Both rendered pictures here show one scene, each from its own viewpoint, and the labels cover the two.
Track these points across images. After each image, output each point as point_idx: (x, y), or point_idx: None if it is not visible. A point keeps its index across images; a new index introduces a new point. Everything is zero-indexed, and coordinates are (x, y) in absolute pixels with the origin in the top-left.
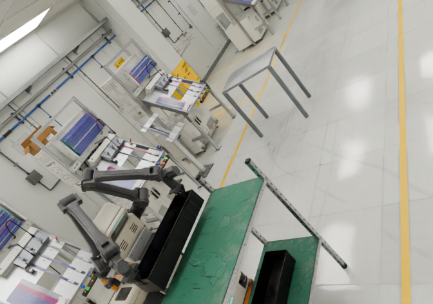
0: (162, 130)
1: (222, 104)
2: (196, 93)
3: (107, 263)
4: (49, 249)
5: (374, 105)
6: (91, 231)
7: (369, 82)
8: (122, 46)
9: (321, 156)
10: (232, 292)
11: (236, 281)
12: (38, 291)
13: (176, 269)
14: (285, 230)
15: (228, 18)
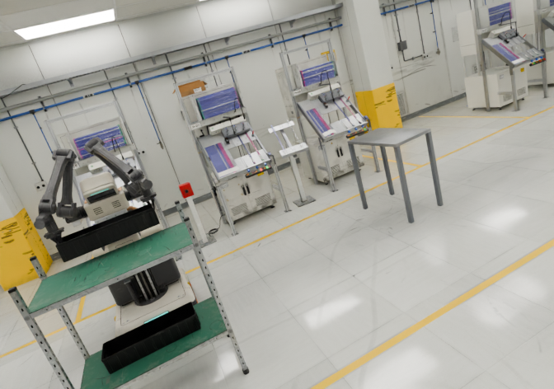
0: (285, 140)
1: (373, 152)
2: (350, 125)
3: (64, 214)
4: None
5: (461, 265)
6: (49, 185)
7: (495, 238)
8: (342, 38)
9: (364, 269)
10: (171, 309)
11: (181, 304)
12: None
13: (98, 256)
14: (266, 302)
15: (476, 64)
